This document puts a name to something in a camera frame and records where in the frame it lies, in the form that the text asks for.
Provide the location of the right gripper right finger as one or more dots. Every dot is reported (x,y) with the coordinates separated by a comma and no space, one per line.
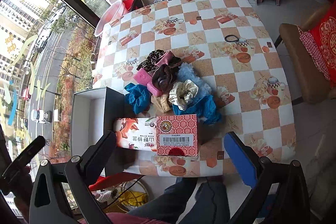
(248,166)

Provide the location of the checkered patterned tablecloth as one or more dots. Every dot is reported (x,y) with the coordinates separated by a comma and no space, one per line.
(229,48)

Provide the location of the red patterned carton box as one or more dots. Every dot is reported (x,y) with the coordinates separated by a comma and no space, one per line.
(177,135)

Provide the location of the red round stool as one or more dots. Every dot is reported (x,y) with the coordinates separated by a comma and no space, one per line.
(113,180)

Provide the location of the purple knitted bootie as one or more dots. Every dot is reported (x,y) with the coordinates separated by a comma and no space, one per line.
(162,78)

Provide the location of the white polka dot scrunchie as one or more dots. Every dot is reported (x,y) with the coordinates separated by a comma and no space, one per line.
(182,94)

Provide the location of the brown wooden chair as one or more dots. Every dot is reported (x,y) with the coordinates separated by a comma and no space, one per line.
(314,87)

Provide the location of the small pink foam sponge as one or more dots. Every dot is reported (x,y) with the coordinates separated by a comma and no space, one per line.
(154,91)

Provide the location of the pink fleece bootie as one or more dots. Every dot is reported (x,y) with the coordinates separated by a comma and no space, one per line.
(169,59)

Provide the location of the person leg in jeans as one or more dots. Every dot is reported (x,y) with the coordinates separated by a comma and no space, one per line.
(211,202)

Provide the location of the orange fox tissue pack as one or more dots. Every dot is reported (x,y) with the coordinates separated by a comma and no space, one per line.
(136,133)

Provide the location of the yellow wire basket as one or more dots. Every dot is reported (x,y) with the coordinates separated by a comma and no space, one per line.
(126,197)

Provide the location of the blue shoe cover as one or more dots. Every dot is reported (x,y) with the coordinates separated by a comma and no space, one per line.
(138,97)
(204,108)

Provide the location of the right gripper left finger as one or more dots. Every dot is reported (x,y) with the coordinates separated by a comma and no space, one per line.
(83,171)

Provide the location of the fluffy light blue scrunchie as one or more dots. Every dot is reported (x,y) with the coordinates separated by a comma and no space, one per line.
(187,72)

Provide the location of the beige sock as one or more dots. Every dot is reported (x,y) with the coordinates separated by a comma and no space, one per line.
(161,103)

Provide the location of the red checked cloth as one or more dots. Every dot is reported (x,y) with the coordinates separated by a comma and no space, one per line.
(311,47)

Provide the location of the leopard print scrunchie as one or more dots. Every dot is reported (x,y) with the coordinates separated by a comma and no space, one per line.
(149,64)

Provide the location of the grey open cardboard box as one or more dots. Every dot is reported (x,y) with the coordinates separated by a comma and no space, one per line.
(93,114)

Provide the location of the pink plastic basin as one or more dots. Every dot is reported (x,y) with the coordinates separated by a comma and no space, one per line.
(114,12)

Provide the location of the red bucket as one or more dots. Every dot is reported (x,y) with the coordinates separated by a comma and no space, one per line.
(130,5)

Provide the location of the red embroidered cushion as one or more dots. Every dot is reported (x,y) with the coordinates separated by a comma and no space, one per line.
(324,36)

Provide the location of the left hand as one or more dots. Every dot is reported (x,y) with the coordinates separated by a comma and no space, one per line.
(24,188)

